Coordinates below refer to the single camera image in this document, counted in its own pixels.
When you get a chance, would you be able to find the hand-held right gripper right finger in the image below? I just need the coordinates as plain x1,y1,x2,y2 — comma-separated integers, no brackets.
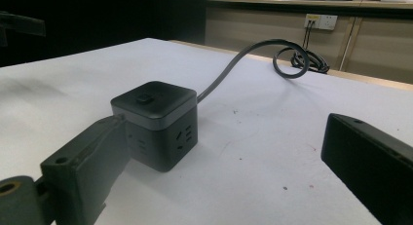
320,113,413,225

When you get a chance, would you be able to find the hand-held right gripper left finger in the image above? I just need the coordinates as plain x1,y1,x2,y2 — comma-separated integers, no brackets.
40,113,131,225

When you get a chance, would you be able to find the black cube power strip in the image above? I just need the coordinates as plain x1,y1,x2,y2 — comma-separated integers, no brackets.
110,81,199,173

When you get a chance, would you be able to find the wooden desk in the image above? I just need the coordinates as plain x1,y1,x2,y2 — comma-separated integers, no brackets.
205,0,413,86

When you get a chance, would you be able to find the dark metal stand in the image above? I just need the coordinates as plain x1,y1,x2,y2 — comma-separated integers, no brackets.
0,10,47,48

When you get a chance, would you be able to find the bundle of black cables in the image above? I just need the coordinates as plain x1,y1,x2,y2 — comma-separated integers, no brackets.
290,19,331,75

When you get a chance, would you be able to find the white wall socket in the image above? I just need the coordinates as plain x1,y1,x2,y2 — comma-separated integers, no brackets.
303,13,339,31

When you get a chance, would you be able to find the grey power strip cable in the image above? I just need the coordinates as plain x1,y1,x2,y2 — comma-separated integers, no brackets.
196,38,311,104

